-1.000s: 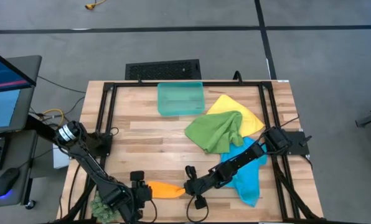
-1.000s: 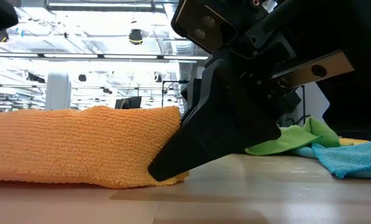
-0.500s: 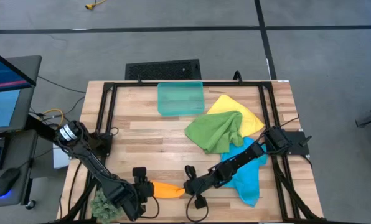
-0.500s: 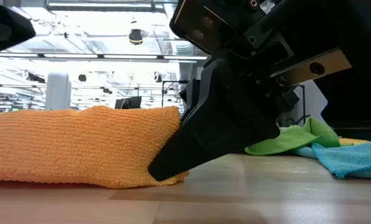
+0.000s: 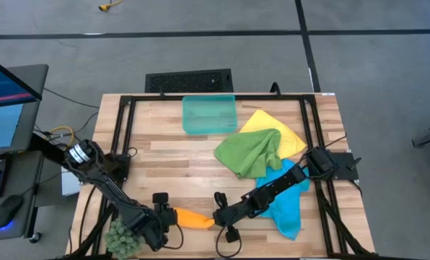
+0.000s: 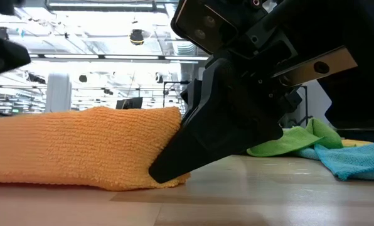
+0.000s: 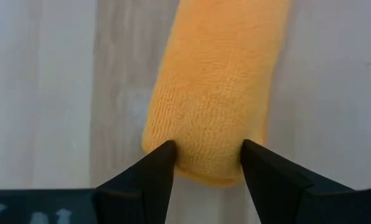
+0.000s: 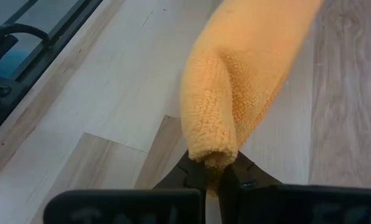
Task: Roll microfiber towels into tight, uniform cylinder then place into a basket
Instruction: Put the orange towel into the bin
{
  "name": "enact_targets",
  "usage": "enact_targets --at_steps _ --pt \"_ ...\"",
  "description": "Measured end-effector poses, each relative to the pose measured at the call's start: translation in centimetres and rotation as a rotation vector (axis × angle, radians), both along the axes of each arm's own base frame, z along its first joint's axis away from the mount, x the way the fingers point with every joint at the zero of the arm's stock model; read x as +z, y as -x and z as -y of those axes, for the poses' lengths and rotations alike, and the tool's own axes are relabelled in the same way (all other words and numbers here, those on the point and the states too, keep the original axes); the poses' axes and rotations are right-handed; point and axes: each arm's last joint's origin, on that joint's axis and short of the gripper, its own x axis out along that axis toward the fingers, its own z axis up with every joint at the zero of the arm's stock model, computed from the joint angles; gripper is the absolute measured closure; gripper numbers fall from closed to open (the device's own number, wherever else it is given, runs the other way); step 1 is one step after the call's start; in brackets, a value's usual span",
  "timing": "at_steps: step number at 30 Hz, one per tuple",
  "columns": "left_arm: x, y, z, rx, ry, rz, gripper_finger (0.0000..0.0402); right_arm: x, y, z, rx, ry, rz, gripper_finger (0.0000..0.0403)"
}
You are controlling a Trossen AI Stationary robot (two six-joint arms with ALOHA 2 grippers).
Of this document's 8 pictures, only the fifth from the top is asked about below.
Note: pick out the yellow microfiber towel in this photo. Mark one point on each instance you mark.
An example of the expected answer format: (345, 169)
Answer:
(262, 121)

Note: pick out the black computer mouse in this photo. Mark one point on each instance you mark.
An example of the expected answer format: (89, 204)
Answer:
(7, 211)

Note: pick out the orange microfiber towel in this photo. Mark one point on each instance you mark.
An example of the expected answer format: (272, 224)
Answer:
(193, 218)

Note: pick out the black perforated computer case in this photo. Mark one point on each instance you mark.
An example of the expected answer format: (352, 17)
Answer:
(189, 81)

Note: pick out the black caster wheel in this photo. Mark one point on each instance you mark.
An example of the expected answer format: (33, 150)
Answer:
(35, 237)

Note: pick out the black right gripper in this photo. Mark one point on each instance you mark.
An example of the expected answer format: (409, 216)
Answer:
(249, 209)

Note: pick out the teal translucent plastic basket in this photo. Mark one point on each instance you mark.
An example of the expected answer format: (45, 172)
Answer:
(209, 115)

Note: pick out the small artificial green plant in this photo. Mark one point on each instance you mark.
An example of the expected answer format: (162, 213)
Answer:
(123, 240)

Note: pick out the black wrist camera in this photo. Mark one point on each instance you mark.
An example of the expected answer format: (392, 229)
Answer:
(220, 198)
(160, 198)

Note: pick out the computer monitor with blue screen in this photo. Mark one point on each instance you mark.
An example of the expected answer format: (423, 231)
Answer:
(2, 90)

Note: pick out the grey desk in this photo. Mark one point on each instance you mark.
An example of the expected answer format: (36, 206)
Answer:
(20, 173)

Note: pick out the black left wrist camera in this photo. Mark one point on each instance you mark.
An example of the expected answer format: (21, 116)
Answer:
(160, 198)

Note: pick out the blue microfiber towel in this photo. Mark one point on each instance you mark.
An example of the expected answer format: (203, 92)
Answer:
(287, 213)

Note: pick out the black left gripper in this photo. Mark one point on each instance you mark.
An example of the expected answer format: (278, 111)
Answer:
(158, 222)

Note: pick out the black aluminium table frame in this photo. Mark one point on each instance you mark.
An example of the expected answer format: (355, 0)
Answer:
(157, 97)

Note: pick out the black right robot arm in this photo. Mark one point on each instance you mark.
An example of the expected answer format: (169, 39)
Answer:
(283, 180)

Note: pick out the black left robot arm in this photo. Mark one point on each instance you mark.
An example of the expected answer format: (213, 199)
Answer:
(106, 184)

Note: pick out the yellow extension plug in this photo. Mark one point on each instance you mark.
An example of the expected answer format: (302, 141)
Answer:
(104, 7)

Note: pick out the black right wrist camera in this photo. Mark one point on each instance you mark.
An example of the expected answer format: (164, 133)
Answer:
(220, 198)

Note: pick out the green microfiber towel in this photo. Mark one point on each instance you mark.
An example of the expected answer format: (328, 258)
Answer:
(247, 153)

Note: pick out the white box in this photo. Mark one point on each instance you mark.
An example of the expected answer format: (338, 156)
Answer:
(69, 184)

